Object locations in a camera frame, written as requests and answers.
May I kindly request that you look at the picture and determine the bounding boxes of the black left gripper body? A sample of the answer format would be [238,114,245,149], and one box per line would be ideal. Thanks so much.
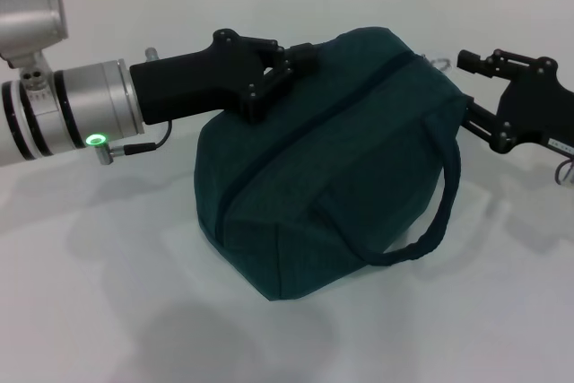
[128,27,268,127]

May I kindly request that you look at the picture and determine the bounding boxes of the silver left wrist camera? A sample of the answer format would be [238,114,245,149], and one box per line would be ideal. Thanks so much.
[0,0,70,71]

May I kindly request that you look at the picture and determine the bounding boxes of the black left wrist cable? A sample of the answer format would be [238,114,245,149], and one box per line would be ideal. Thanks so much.
[91,118,174,164]

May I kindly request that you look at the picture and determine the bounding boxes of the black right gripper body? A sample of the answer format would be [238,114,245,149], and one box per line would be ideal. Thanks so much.
[491,56,574,155]

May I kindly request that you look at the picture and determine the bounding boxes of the dark teal zip lunch bag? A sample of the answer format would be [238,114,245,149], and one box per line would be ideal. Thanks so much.
[192,26,471,302]

